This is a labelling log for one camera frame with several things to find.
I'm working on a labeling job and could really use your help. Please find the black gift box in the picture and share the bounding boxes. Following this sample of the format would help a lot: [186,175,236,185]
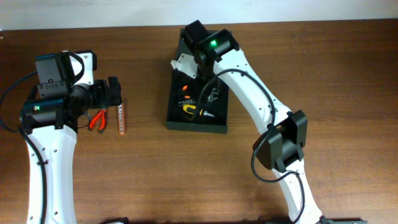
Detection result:
[166,24,235,134]

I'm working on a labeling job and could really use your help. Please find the red handled cutting pliers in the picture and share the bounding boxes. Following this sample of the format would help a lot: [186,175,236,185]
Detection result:
[88,109,107,134]

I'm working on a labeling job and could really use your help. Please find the yellow black stubby screwdriver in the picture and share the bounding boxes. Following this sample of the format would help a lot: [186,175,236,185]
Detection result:
[182,104,216,118]

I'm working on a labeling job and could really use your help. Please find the orange black needle-nose pliers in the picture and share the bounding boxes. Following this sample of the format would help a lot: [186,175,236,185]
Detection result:
[176,85,190,99]

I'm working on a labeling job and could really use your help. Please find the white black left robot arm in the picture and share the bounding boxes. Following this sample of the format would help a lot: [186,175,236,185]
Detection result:
[19,50,124,223]

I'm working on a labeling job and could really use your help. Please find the orange screwdriver bit holder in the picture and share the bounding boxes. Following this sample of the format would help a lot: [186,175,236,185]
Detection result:
[118,103,125,135]

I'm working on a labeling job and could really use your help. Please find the silver adjustable wrench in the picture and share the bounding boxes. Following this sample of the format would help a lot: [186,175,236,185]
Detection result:
[178,88,219,106]

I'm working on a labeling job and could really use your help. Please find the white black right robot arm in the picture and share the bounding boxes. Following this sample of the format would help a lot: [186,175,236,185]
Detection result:
[172,20,327,223]

